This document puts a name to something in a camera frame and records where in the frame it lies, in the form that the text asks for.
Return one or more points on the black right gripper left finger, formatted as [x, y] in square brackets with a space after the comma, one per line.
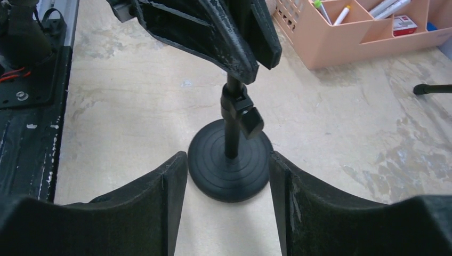
[139, 218]

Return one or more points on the peach plastic file organizer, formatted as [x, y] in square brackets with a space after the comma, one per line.
[360, 36]

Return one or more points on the blue item in organizer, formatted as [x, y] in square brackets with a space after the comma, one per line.
[431, 27]

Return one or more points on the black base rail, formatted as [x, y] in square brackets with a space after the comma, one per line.
[37, 39]

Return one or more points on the white marker tube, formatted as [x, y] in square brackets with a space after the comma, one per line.
[393, 9]

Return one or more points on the red white small box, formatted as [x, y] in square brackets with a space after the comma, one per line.
[403, 25]

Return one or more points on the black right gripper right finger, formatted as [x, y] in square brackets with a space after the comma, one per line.
[316, 218]

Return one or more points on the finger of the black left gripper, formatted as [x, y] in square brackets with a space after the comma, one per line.
[205, 29]
[255, 24]

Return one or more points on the black music stand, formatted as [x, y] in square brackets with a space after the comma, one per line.
[422, 89]

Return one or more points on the green cap grey pen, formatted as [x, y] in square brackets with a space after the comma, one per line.
[320, 7]

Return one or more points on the yellow tip white pen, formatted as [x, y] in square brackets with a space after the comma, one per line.
[342, 15]

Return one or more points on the black microphone stand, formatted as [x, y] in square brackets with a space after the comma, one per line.
[228, 158]

